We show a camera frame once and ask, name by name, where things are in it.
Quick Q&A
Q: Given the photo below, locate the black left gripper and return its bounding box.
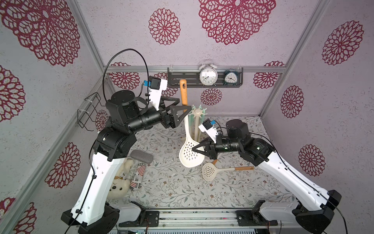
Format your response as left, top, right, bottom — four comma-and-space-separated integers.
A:
125, 97, 190, 134

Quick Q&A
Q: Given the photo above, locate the cream skimmer edge-on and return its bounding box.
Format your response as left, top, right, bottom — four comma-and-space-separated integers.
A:
202, 163, 255, 181

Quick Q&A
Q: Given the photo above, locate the lone skimmer orange handle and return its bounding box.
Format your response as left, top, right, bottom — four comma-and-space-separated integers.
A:
179, 79, 205, 168

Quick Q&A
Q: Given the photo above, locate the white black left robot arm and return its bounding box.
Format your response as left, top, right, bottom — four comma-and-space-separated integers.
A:
61, 90, 191, 234

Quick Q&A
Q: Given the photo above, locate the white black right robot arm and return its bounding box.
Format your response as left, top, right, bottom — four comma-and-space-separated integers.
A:
192, 119, 341, 234

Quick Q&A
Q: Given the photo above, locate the cream utensil rack stand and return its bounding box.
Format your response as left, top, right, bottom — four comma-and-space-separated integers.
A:
193, 105, 206, 141

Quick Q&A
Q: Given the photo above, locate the grey oblong case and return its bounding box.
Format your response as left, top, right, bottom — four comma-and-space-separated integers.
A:
130, 150, 154, 164

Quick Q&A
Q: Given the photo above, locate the white alarm clock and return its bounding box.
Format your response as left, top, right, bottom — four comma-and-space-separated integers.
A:
198, 59, 218, 86

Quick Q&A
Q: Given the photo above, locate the dark green alarm clock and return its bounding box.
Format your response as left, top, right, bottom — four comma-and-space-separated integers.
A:
223, 69, 239, 86

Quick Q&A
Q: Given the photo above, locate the flag pattern packet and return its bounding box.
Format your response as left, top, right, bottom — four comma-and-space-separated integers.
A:
130, 163, 147, 191

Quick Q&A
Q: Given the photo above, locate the white teddy bear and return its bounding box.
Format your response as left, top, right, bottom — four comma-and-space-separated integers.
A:
107, 159, 134, 199

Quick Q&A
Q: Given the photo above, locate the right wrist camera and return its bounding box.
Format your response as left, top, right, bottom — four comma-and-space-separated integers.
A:
199, 119, 219, 143

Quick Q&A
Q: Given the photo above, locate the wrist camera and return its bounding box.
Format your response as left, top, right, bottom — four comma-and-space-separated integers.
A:
144, 76, 168, 111
199, 119, 219, 143

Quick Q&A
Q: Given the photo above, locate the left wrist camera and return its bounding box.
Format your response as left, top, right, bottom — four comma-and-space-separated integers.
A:
144, 76, 168, 111

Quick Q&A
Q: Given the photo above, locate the grey wall shelf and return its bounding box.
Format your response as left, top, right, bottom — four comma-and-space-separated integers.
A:
167, 67, 243, 88

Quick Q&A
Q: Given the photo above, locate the metal base rail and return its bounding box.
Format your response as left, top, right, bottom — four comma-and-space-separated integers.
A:
110, 208, 298, 234

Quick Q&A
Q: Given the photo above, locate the black wire wall rack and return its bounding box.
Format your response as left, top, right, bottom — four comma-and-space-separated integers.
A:
77, 92, 109, 132

